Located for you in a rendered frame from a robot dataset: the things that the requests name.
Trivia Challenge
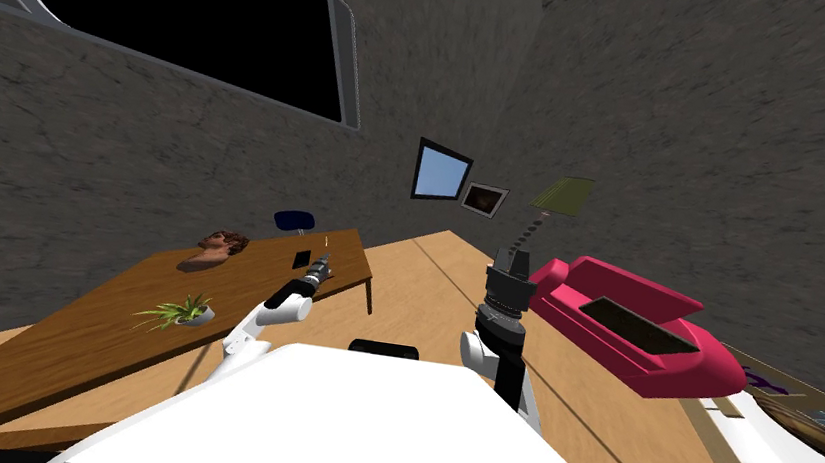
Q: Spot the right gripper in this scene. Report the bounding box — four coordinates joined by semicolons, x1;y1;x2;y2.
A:
482;246;544;311

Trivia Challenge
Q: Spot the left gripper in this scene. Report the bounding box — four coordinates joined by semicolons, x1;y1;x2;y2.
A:
303;251;337;288

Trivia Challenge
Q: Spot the blue chair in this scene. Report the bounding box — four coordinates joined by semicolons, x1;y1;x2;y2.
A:
270;206;319;240

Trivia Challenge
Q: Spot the red sofa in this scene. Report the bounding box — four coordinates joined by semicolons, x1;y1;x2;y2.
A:
516;248;763;414

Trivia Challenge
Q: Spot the floor lamp with green shade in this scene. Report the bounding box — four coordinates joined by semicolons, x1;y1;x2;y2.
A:
509;169;598;267

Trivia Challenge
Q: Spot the brown head bust sculpture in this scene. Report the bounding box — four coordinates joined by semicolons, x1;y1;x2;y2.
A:
175;222;253;283

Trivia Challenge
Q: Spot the green plant in white pot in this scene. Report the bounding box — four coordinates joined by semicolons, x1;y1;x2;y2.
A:
129;285;219;343

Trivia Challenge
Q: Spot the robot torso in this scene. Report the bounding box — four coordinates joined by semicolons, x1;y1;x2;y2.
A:
36;295;656;463

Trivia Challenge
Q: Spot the long brown wooden table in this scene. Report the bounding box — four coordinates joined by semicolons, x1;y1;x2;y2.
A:
0;178;386;463

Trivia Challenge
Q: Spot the dark picture with white frame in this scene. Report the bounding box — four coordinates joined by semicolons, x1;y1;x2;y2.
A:
458;180;512;222

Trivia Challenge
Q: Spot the blue picture with black frame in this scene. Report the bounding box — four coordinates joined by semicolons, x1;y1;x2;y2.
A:
408;135;478;209

